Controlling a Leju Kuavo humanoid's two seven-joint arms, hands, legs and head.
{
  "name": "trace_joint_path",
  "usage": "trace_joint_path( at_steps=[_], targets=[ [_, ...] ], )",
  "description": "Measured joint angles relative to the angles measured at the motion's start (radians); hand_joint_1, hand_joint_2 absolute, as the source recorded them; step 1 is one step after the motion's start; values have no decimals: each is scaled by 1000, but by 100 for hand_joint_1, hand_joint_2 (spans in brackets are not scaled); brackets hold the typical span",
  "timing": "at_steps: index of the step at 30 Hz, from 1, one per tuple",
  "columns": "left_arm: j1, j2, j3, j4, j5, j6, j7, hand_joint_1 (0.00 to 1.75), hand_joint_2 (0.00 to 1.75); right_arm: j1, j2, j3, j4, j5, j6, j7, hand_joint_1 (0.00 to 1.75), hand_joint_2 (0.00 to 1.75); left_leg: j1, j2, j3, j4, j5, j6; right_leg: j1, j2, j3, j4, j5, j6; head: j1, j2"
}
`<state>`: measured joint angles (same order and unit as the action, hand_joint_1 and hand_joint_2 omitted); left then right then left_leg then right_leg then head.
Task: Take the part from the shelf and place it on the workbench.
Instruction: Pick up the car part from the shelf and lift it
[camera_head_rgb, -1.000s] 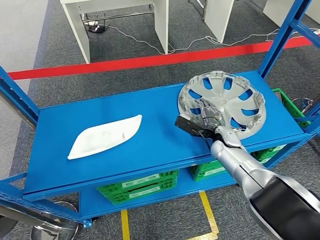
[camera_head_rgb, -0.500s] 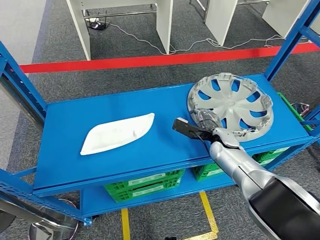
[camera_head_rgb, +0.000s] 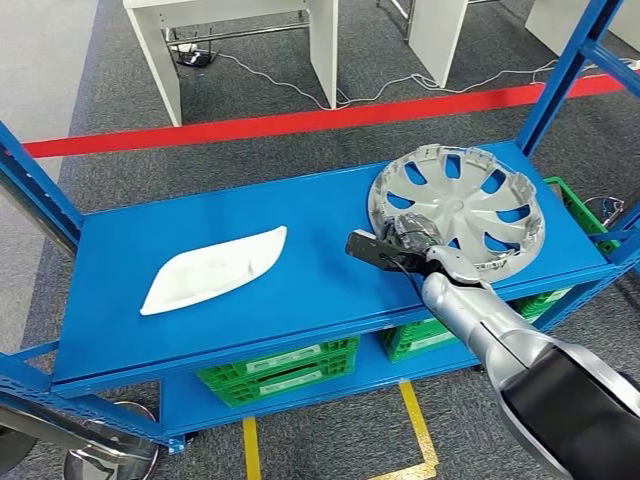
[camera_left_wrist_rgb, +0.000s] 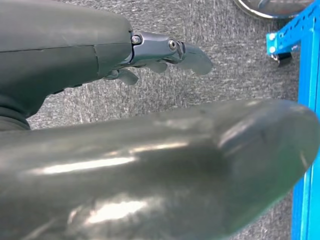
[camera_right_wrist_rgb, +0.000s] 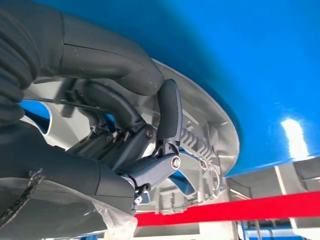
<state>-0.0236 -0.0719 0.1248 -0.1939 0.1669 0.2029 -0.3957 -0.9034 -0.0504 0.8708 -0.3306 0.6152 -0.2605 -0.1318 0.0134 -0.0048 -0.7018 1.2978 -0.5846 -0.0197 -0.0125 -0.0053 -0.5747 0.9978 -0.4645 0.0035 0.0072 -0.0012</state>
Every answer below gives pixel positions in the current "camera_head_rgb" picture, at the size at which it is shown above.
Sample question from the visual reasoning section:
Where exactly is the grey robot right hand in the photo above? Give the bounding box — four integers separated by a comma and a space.
380, 211, 446, 263

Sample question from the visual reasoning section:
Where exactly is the silver plastic wheel hubcap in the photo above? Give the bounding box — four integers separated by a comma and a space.
367, 144, 546, 283

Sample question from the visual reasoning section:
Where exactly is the blue metal shelf rack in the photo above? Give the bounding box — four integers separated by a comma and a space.
0, 0, 640, 458

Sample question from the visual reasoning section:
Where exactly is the white plastic car trim part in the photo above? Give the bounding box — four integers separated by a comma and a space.
140, 225, 288, 317

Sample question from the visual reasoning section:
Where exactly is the green folded plastic crate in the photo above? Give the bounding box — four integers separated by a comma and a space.
195, 336, 360, 392
387, 334, 463, 364
380, 317, 458, 349
212, 360, 357, 409
512, 177, 621, 326

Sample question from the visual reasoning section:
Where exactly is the white desk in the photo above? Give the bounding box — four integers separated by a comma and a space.
525, 0, 640, 58
407, 0, 469, 89
123, 0, 340, 127

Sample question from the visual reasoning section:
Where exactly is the chrome stanchion base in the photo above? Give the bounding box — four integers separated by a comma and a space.
583, 195, 626, 230
63, 400, 160, 480

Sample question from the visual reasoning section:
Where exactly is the black router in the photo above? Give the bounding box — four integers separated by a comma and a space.
172, 42, 221, 69

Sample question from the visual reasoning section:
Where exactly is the dark round stanchion base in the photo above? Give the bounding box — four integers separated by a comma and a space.
0, 423, 38, 477

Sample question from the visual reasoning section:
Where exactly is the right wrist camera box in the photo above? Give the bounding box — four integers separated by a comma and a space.
345, 230, 429, 276

